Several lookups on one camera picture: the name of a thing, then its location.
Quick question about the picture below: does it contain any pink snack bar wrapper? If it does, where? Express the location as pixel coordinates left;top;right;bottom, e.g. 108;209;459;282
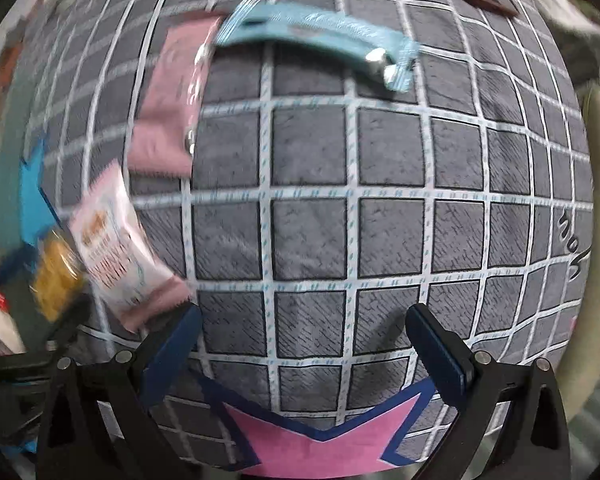
128;11;225;179

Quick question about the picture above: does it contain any pale pink biscuit packet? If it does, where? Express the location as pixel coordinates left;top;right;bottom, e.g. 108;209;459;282
69;160;192;333

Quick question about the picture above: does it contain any beige leather sofa armrest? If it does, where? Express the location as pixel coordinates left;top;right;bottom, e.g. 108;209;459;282
556;84;600;419

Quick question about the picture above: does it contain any grey checkered blanket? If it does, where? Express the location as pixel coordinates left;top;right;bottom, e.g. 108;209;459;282
18;0;593;477

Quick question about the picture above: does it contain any light blue snack bar wrapper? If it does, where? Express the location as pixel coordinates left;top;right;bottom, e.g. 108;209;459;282
215;0;419;93

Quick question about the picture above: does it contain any yellow snack packet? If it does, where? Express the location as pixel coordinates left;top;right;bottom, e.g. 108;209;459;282
30;230;86;323

